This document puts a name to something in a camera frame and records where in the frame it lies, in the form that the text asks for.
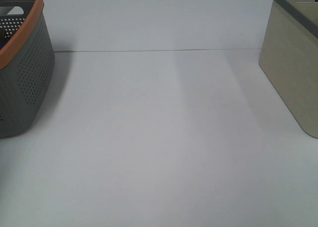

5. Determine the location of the beige basket grey rim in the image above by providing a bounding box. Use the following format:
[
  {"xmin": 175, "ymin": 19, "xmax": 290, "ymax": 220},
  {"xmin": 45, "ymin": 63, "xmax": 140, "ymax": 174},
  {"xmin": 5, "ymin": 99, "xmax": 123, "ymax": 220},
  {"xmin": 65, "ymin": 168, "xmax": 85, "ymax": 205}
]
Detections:
[{"xmin": 258, "ymin": 0, "xmax": 318, "ymax": 138}]

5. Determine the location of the grey perforated basket orange rim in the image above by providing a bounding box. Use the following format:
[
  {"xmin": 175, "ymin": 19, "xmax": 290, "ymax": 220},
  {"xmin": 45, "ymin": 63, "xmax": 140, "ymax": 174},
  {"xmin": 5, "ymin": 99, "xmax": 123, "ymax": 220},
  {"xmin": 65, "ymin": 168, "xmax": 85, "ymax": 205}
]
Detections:
[{"xmin": 0, "ymin": 0, "xmax": 55, "ymax": 138}]

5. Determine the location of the dark item inside grey basket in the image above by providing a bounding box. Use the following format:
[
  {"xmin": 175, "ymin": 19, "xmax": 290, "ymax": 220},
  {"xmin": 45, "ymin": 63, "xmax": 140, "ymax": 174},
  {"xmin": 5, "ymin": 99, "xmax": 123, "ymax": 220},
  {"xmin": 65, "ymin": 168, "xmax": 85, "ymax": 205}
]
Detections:
[{"xmin": 0, "ymin": 29, "xmax": 6, "ymax": 49}]

